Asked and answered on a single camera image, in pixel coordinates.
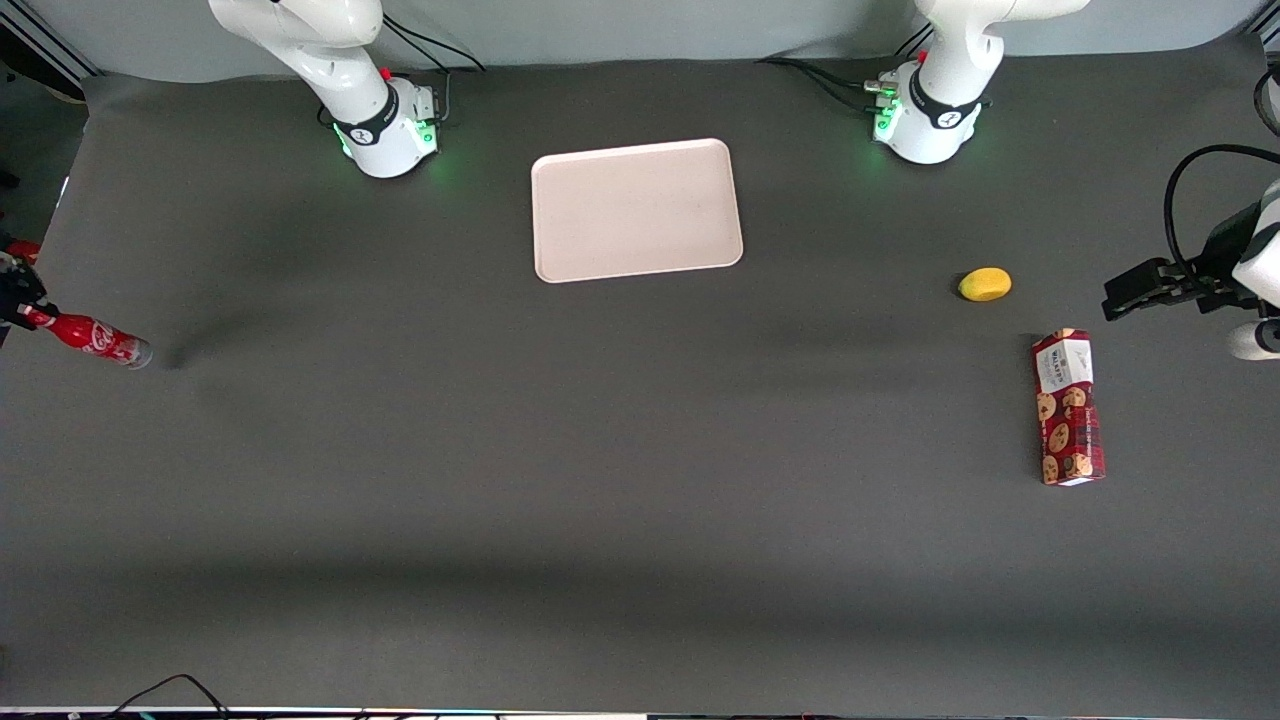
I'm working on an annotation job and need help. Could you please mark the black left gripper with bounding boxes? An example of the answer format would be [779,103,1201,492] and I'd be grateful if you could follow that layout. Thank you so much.
[1102,203,1265,322]

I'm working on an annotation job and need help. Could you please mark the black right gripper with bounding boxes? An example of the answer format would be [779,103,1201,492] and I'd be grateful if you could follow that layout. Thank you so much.
[0,252,49,347]

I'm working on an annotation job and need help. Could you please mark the red coke bottle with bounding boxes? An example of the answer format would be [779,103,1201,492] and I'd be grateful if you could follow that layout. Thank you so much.
[20,304,154,371]

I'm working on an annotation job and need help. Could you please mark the beige plastic tray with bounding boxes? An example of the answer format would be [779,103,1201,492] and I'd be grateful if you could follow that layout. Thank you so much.
[530,138,745,285]

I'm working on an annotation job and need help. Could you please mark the red tartan cookie box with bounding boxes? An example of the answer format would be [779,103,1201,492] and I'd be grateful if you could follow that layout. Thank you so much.
[1031,328,1107,487]

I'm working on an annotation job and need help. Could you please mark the yellow lemon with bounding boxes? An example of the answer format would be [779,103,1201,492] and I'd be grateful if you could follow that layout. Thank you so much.
[957,267,1013,303]

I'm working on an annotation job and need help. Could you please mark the dark grey table mat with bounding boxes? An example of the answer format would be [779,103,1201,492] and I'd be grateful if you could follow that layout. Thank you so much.
[0,35,1280,717]

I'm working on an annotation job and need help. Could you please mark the black left gripper cable loop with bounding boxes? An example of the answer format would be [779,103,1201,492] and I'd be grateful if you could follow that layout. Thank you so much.
[1162,144,1280,287]

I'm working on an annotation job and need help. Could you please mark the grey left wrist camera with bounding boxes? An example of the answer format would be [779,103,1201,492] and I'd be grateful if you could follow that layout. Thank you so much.
[1228,318,1280,362]

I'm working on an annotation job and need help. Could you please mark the black cable beside backdrop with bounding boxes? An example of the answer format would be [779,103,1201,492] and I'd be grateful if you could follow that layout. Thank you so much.
[1253,62,1280,137]

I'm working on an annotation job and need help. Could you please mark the black aluminium frame rail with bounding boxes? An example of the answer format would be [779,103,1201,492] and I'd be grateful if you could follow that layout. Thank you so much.
[0,0,103,101]

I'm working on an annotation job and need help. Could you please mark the black left arm base cable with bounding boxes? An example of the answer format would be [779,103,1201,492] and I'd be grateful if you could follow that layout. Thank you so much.
[754,55,901,114]

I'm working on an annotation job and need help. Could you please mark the black arm base cable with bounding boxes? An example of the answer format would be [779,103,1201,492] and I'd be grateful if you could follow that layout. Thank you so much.
[380,12,488,127]
[754,55,901,114]

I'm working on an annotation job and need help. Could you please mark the black cable at table edge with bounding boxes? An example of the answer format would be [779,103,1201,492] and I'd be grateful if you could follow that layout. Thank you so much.
[100,673,233,720]

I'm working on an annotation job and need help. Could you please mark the black right arm base cable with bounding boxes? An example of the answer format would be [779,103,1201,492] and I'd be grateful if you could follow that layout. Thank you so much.
[380,12,488,127]

